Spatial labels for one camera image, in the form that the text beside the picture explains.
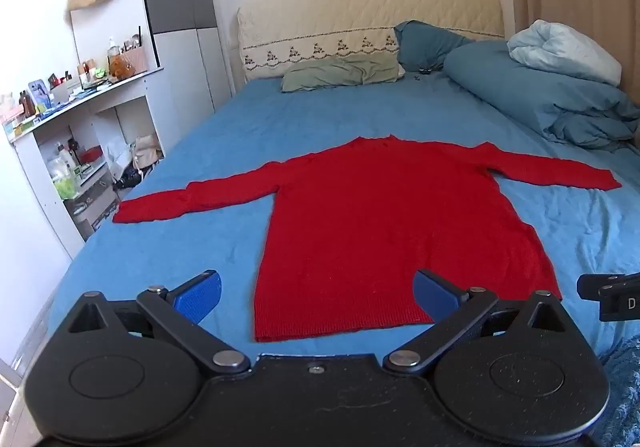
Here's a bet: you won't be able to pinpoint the red sweater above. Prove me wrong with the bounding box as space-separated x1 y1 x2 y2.
113 135 622 343

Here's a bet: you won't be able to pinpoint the light blue blanket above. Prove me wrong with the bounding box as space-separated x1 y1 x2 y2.
507 20 623 88

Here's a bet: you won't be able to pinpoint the pink desk organizer box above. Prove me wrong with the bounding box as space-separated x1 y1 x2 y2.
124 46 148 74

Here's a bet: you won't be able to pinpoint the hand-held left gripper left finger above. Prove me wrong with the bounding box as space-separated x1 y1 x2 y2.
67 269 252 378

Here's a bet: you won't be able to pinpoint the white shelf unit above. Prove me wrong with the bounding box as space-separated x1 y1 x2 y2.
2 67 168 260

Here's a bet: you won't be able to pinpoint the dark blue pillow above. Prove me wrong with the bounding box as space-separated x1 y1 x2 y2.
393 20 476 72

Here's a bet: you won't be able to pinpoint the blue duvet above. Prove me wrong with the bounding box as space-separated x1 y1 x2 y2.
444 42 640 150

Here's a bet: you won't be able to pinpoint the green plastic bag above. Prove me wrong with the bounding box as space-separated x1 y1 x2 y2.
51 171 80 201

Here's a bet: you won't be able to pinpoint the beige paper bag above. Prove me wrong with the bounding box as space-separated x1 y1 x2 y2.
131 133 164 168

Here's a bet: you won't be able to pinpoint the green pillow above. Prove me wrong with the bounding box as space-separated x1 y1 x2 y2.
281 52 407 93

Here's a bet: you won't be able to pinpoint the beige quilted headboard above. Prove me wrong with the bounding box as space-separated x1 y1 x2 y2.
236 0 505 84

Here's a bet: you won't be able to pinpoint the blue shaggy rug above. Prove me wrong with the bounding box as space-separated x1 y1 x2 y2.
594 334 640 447

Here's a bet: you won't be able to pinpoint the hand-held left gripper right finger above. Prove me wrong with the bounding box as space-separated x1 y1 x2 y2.
382 269 569 376

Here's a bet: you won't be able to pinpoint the white and grey wardrobe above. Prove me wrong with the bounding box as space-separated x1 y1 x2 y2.
136 0 235 155

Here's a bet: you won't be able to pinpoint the blue box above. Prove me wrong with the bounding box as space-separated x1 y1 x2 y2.
28 79 51 104

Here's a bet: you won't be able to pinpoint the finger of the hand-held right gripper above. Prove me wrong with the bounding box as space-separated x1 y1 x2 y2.
576 273 640 301

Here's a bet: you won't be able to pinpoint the white plastic bottle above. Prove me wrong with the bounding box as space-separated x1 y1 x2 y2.
54 143 77 174

